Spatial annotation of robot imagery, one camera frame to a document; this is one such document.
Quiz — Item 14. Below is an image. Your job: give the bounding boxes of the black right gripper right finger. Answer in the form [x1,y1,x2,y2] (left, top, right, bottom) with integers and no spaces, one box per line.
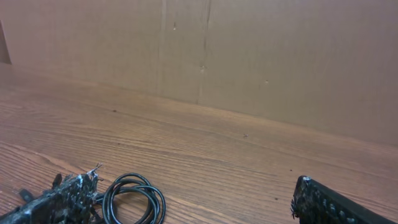
[290,175,395,224]

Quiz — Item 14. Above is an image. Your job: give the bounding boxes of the black cable bundle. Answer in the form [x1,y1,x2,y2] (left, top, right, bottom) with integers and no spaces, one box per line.
[90,172,167,224]

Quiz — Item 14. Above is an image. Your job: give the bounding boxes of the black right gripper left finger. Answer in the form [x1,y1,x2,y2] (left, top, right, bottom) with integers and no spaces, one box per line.
[1,164,103,224]

